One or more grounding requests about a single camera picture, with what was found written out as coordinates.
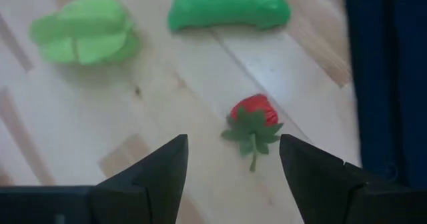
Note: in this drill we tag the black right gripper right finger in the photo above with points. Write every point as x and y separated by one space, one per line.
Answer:
323 190

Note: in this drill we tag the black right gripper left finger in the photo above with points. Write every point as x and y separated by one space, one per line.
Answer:
153 190

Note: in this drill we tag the red toy strawberry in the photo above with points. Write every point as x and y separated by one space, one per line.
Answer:
257 107

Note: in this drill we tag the light green toy starfruit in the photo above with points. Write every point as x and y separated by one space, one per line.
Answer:
83 27

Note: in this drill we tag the green toy cucumber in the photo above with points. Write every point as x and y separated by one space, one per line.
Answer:
230 7

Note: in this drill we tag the dark blue folded cloth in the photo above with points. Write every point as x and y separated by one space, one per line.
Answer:
383 84

